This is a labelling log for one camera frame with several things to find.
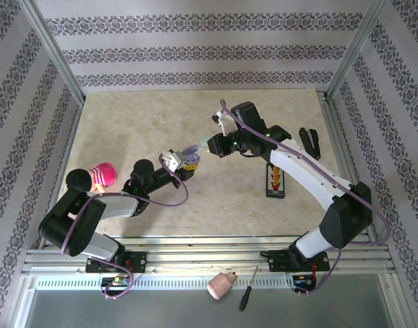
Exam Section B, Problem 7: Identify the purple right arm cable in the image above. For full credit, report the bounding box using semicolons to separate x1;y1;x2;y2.
220;98;391;297

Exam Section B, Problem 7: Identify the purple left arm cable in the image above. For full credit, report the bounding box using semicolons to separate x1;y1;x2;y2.
60;153;190;301

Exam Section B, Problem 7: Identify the doll in pink striped clothes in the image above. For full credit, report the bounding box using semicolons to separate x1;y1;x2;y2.
64;162;119;194

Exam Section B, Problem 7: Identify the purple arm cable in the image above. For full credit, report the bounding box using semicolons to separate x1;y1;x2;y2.
60;153;190;301
220;98;391;297

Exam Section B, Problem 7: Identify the black stapler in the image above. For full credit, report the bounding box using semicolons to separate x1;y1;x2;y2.
298;127;322;162

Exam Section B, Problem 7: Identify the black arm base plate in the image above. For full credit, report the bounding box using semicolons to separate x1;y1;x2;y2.
267;249;330;273
85;250;148;274

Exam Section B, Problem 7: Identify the pink drill chuck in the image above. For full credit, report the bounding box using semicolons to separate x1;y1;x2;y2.
206;271;239;302

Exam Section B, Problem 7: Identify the black screwdriver bit set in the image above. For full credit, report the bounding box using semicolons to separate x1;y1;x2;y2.
265;163;287;199

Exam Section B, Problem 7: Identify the white slotted cable duct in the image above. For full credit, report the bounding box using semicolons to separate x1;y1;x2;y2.
34;275;296;292

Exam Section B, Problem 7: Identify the aluminium frame post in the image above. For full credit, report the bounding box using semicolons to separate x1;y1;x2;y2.
326;0;391;100
19;0;86;105

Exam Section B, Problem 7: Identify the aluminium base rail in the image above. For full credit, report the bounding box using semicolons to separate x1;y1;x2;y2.
23;234;394;276

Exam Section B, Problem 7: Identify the black handled screwdriver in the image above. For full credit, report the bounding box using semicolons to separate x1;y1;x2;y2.
238;265;260;312

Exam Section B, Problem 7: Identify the small controller board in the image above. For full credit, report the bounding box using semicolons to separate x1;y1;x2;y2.
101;275;131;287
293;274;315;287

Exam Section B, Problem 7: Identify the aluminium side rail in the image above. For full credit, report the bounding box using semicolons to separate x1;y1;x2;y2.
316;89;379;236

